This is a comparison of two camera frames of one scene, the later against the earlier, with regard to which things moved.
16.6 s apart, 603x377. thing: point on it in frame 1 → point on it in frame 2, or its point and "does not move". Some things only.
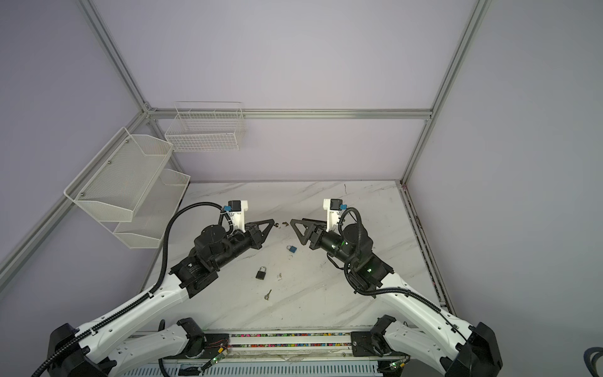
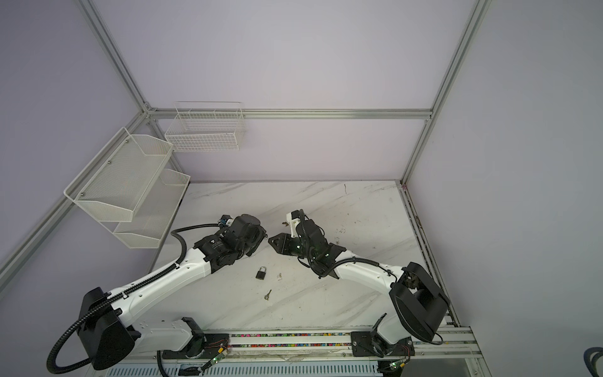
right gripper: x=316 y=232 → x=284 y=239
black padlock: x=261 y=274 does not move
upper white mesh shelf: x=116 y=182 does not move
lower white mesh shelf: x=155 y=213 does not move
